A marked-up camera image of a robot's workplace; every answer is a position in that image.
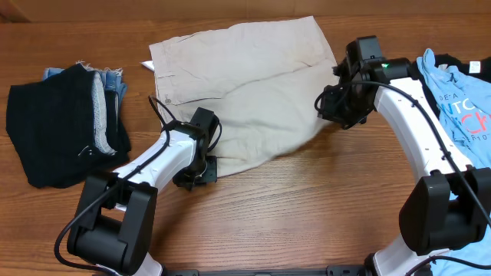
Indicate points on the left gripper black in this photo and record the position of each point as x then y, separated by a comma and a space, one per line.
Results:
212, 174

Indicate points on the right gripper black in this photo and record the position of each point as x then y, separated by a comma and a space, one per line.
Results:
331, 106

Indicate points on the beige khaki shorts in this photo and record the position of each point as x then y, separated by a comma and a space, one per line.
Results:
260, 79

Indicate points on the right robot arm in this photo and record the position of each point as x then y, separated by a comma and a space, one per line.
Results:
449, 207

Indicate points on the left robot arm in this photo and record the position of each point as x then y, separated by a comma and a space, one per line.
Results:
113, 224

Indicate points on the black garment right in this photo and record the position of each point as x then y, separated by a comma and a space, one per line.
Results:
484, 75

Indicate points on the blue denim shorts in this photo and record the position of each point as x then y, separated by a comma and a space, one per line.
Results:
111, 79

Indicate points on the black folded garment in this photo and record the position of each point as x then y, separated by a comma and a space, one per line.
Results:
66, 127

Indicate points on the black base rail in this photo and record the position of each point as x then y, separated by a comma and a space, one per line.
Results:
261, 272

